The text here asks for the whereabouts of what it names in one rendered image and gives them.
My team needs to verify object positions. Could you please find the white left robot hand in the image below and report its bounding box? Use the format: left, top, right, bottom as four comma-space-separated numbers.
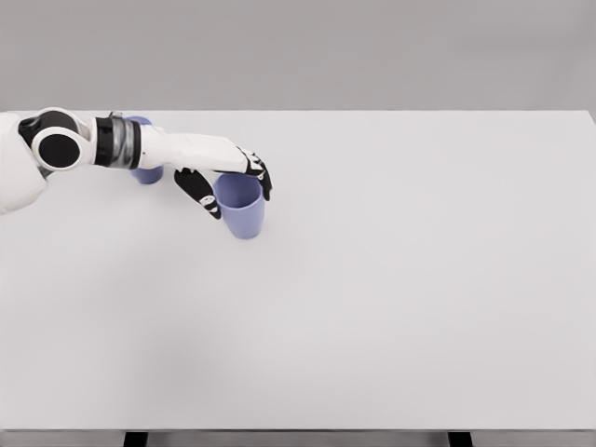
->
172, 133, 274, 222

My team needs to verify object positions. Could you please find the blue plastic cup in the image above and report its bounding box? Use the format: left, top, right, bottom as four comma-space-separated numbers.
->
212, 173, 266, 241
124, 115, 165, 185

